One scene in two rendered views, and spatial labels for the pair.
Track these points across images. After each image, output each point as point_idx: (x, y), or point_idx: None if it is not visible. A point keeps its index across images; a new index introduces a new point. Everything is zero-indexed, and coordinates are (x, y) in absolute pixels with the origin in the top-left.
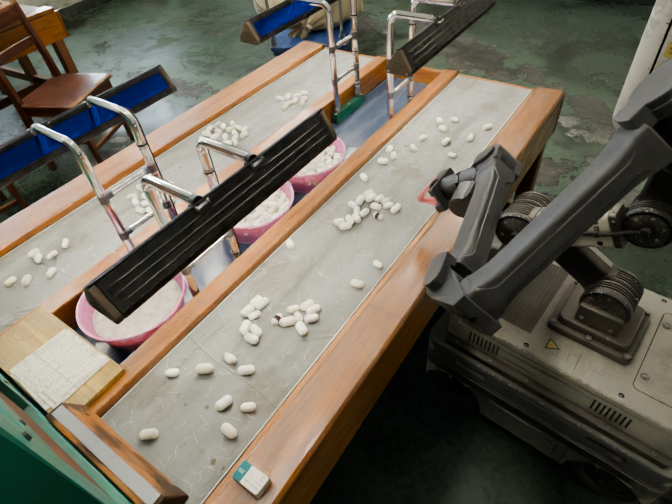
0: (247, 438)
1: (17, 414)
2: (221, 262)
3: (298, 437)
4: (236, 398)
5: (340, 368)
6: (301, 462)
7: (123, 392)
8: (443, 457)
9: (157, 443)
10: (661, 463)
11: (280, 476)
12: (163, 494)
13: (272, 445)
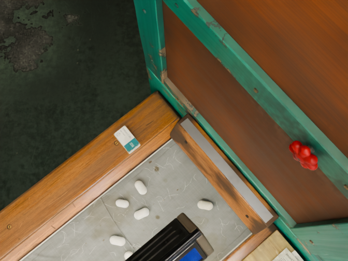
0: (128, 179)
1: (264, 157)
2: None
3: (87, 161)
4: (131, 217)
5: (35, 209)
6: (90, 143)
7: (229, 254)
8: None
9: (199, 197)
10: None
11: (107, 138)
12: (178, 124)
13: (108, 161)
